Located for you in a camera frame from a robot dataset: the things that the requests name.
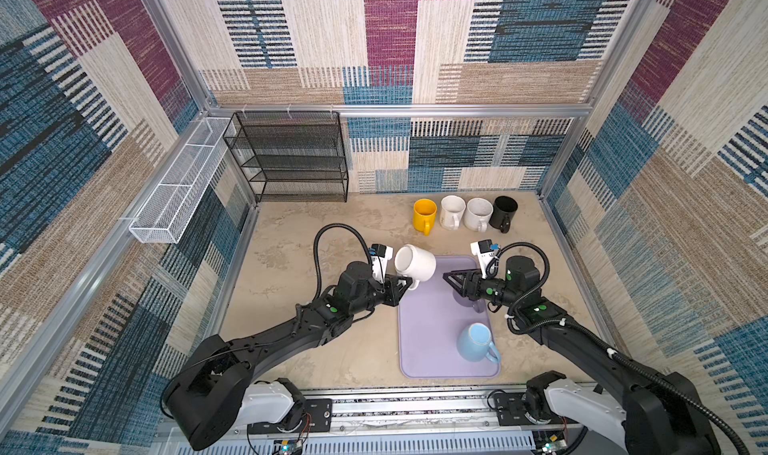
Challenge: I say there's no purple mug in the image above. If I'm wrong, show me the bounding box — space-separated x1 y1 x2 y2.
453 291 486 313

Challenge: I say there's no black mug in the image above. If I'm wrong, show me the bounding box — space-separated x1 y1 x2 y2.
489 195 519 233

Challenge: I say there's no white tall mug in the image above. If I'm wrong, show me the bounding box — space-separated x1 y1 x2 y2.
440 195 466 230

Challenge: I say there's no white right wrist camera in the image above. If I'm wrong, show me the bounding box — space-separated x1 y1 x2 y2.
470 239 500 279

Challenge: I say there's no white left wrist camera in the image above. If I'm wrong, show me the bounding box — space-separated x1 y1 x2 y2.
369 243 394 283

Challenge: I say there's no light blue mug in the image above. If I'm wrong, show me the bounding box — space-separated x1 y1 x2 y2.
457 323 501 364

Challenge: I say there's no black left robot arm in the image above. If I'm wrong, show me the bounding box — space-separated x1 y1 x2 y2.
161 261 414 450

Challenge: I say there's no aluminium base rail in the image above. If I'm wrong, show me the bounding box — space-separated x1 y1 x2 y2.
149 382 649 455

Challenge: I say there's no lavender plastic tray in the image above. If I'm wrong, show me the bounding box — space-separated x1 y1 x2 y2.
398 256 500 379

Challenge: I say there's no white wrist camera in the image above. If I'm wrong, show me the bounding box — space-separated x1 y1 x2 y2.
369 243 394 283
470 239 500 279

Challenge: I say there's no yellow mug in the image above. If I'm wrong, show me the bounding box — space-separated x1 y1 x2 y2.
412 198 438 236

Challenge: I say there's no white wire mesh basket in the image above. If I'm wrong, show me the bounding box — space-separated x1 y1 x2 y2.
129 117 229 244

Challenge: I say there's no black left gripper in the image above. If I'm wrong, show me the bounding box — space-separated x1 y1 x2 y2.
348 273 411 318

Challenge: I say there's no white speckled mug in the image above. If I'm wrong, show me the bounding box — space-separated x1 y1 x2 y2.
463 197 493 232

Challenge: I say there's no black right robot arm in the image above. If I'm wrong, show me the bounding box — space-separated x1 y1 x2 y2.
442 255 721 454

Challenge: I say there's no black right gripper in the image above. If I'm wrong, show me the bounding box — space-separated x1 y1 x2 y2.
442 267 519 308

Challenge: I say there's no white mug dark rim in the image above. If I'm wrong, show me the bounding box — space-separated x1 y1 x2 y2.
394 244 437 291

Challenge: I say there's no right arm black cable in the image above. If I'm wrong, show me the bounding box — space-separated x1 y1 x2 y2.
485 241 751 455

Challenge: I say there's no black wire shelf rack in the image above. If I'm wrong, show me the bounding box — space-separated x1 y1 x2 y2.
223 111 349 202

